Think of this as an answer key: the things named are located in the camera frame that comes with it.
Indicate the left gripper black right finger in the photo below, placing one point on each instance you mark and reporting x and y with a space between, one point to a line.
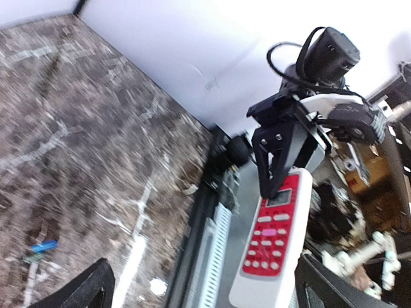
317 286

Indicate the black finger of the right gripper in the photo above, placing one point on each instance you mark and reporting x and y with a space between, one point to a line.
315 146
277 150

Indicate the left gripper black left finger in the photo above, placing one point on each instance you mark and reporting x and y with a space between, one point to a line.
94 287

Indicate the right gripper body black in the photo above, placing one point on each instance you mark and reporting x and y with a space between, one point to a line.
283 107

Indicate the white red remote control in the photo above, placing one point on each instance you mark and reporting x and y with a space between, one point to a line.
265 276

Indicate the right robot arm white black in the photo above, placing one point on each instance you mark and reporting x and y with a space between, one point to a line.
324 59

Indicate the blue battery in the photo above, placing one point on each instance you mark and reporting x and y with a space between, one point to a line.
45 246

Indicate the black front rail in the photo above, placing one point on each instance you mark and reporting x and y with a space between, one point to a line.
218 184

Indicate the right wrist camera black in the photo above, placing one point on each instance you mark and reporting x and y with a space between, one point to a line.
348 117

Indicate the right white cable duct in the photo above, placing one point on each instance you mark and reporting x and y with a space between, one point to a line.
216 256

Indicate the right black frame post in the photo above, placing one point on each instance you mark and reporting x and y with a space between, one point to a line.
80 5

